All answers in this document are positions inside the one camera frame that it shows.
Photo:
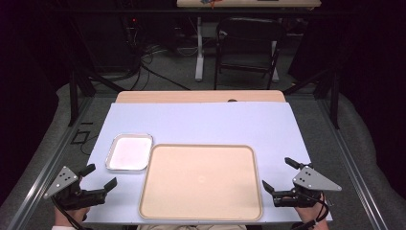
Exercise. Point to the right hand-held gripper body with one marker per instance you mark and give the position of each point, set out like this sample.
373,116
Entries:
311,182

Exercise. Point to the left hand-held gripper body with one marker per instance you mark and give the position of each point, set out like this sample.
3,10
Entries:
61,181

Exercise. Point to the person's right hand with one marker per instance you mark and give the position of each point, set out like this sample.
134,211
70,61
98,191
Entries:
310,213

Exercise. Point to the person's left hand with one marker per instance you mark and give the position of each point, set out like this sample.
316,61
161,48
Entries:
71,214

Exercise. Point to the small white square container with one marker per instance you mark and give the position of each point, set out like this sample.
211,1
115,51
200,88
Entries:
129,152

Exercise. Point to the person's white sleeve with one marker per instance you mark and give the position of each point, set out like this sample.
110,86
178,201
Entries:
62,228

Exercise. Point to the large beige tray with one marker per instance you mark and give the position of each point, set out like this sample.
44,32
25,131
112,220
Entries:
201,182

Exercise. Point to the light blue table mat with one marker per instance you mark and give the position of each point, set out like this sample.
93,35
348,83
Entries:
204,123

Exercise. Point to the black folding chair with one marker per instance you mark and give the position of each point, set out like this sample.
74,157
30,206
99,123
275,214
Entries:
249,32

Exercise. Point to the white desk with legs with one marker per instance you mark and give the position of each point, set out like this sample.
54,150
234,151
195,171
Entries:
199,57

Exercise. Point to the aluminium floor rail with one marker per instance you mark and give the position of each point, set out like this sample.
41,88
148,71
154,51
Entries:
354,172
48,172

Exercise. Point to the black floor socket frame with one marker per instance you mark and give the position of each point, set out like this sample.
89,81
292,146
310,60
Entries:
79,137

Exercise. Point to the black metal frame post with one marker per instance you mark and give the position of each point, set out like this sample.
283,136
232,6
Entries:
334,102
73,99

